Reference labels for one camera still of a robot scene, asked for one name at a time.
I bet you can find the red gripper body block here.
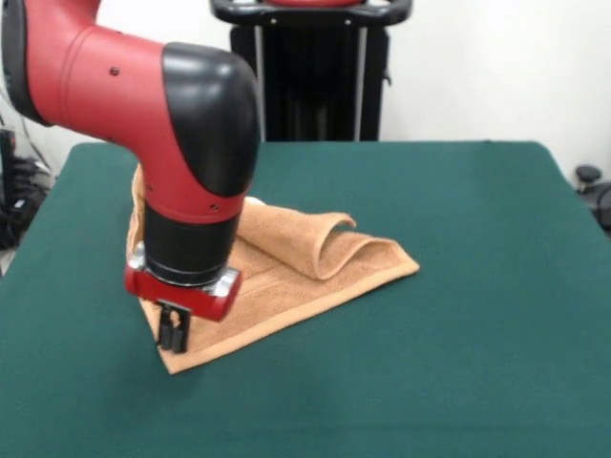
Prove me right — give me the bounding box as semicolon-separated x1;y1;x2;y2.
124;261;243;323

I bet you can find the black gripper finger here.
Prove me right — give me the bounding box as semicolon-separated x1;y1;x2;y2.
159;309;175;348
173;312;193;354

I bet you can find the tan terry towel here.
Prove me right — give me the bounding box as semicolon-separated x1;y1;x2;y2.
126;164;421;377

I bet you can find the black box with red light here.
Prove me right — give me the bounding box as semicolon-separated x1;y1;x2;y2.
0;127;19;214

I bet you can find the dark green table cloth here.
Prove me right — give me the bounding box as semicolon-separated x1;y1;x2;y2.
0;140;611;458

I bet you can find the gray stand base black knob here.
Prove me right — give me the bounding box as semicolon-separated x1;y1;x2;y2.
574;164;611;225

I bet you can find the black cable bundle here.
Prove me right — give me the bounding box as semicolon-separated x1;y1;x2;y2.
0;156;54;250

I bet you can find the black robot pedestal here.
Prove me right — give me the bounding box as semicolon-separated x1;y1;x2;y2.
208;0;411;143

